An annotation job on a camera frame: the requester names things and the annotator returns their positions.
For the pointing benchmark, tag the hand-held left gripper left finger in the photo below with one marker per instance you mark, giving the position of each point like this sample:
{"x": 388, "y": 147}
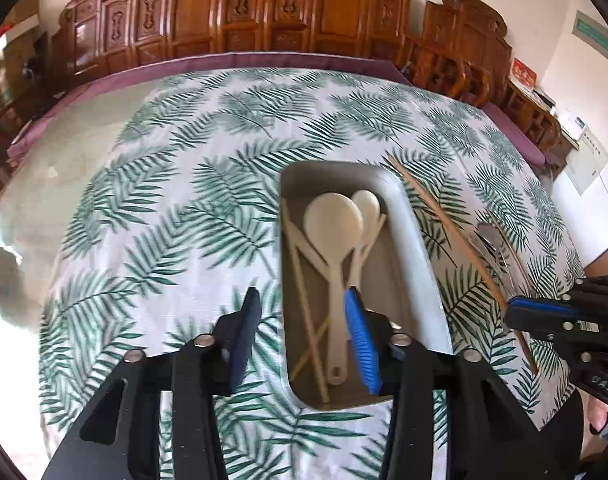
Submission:
{"x": 244, "y": 335}

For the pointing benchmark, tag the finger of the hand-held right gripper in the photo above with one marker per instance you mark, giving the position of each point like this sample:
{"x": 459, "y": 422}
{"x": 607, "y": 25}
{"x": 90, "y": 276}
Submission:
{"x": 539, "y": 306}
{"x": 539, "y": 326}

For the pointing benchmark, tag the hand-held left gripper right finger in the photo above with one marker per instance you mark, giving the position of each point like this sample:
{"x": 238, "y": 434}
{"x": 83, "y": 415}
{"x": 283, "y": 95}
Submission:
{"x": 361, "y": 345}

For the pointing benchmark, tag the rectangular metal tin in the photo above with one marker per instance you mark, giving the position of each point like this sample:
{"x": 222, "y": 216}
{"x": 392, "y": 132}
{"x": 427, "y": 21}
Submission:
{"x": 389, "y": 270}

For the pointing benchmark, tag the brown wooden chopstick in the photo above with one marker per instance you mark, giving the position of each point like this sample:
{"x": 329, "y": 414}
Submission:
{"x": 449, "y": 225}

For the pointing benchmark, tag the large white plastic spoon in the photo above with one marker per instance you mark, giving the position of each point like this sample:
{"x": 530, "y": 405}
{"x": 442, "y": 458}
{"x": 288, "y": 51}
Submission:
{"x": 331, "y": 225}

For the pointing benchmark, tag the small white plastic spoon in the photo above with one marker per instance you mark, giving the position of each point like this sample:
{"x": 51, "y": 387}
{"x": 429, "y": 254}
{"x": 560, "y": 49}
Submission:
{"x": 368, "y": 210}

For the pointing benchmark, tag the person's right hand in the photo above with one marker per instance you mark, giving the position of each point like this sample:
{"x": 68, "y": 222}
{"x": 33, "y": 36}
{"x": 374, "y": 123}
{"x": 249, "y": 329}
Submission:
{"x": 598, "y": 412}

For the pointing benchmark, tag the leaf-print tablecloth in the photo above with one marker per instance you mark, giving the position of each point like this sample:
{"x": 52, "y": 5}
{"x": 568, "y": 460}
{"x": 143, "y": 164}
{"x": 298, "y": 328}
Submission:
{"x": 183, "y": 210}

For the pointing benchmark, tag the white electrical panel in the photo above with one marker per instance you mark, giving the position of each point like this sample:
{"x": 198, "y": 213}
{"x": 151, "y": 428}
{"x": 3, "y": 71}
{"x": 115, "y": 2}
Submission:
{"x": 589, "y": 160}

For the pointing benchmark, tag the short purple seat cushion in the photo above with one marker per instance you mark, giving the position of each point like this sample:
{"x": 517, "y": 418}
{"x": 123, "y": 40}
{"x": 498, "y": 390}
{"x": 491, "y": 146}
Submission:
{"x": 514, "y": 132}

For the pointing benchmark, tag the wooden side table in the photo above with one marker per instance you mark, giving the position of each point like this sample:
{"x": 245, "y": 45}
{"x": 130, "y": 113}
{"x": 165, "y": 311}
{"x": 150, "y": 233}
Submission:
{"x": 534, "y": 115}

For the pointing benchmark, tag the red card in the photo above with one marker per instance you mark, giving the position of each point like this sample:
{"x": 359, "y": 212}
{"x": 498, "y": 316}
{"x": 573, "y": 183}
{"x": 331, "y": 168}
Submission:
{"x": 524, "y": 71}

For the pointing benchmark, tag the long purple seat cushion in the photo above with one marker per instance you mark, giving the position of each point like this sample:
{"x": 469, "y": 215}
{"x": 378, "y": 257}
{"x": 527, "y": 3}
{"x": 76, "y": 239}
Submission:
{"x": 208, "y": 59}

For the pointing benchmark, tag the carved wooden armchair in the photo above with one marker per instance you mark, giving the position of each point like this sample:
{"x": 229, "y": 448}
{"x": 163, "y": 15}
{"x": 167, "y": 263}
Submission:
{"x": 474, "y": 35}

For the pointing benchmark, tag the carved wooden sofa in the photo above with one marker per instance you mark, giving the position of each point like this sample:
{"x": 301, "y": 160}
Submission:
{"x": 193, "y": 10}

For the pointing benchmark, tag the large white-edged box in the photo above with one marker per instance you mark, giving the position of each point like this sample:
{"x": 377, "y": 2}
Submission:
{"x": 26, "y": 65}

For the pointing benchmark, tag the cardboard box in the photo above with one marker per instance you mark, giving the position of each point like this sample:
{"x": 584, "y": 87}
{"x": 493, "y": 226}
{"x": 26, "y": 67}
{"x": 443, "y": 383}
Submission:
{"x": 23, "y": 7}

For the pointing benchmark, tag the green wall sign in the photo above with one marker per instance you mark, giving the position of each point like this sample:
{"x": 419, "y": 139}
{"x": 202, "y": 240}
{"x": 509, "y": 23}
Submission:
{"x": 594, "y": 35}

